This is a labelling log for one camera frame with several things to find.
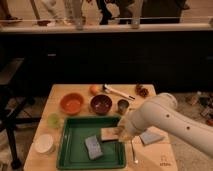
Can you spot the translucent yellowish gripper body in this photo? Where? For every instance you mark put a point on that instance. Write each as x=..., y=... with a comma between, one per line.
x=123, y=135

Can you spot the brown wooden board eraser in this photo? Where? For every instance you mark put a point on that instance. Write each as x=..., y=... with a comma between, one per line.
x=108, y=134

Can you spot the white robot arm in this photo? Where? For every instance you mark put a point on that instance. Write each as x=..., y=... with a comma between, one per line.
x=161, y=111

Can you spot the light green plastic cup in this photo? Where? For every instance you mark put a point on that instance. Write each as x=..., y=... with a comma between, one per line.
x=53, y=121

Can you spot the metal fork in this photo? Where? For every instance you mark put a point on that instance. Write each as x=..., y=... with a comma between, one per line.
x=135, y=160

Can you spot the grey folded cloth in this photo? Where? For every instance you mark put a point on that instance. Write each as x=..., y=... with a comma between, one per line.
x=149, y=137

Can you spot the grey blue sponge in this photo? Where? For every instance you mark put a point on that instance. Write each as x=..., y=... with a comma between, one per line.
x=93, y=147

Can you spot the dark purple bowl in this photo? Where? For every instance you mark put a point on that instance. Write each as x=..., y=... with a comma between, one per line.
x=101, y=104

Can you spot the brown pine cone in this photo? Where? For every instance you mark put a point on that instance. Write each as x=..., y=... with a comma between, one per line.
x=141, y=90

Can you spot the green plastic tray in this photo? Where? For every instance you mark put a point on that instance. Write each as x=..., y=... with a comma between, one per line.
x=81, y=146

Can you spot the orange fruit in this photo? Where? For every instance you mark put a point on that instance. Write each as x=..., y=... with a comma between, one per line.
x=94, y=89

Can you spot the orange bowl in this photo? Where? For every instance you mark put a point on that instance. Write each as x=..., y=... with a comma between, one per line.
x=71, y=103

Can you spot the black chair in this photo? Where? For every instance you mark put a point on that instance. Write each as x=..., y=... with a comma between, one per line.
x=9, y=118

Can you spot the white handled brush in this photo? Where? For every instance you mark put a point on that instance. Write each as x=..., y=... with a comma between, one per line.
x=109, y=89

